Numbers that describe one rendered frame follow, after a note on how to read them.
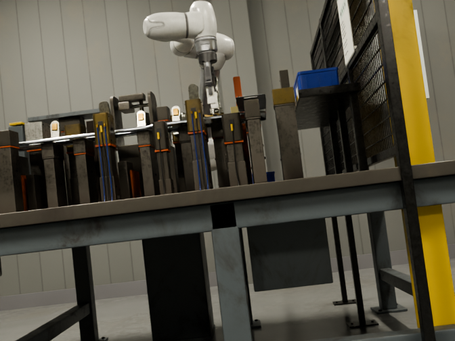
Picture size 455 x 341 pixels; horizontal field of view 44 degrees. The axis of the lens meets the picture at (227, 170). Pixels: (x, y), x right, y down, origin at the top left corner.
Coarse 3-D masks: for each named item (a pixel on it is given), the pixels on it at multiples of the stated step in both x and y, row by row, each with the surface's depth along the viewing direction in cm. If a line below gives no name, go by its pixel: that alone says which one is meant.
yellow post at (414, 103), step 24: (408, 0) 172; (408, 24) 172; (408, 48) 171; (408, 72) 171; (408, 96) 170; (408, 120) 170; (408, 144) 169; (432, 144) 169; (432, 216) 168; (432, 240) 167; (432, 264) 167; (432, 288) 166; (432, 312) 166
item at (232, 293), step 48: (336, 192) 162; (384, 192) 161; (432, 192) 161; (0, 240) 164; (48, 240) 163; (96, 240) 163; (240, 240) 306; (288, 240) 186; (384, 240) 304; (240, 288) 161; (384, 288) 302; (48, 336) 240; (96, 336) 307; (240, 336) 160; (384, 336) 160
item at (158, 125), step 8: (152, 128) 209; (160, 128) 208; (160, 136) 208; (168, 136) 213; (160, 144) 208; (168, 144) 210; (160, 152) 207; (168, 152) 212; (160, 160) 207; (168, 160) 210; (160, 168) 208; (168, 168) 208; (160, 176) 208; (168, 176) 208; (160, 184) 207; (168, 184) 207; (160, 192) 207; (168, 192) 207
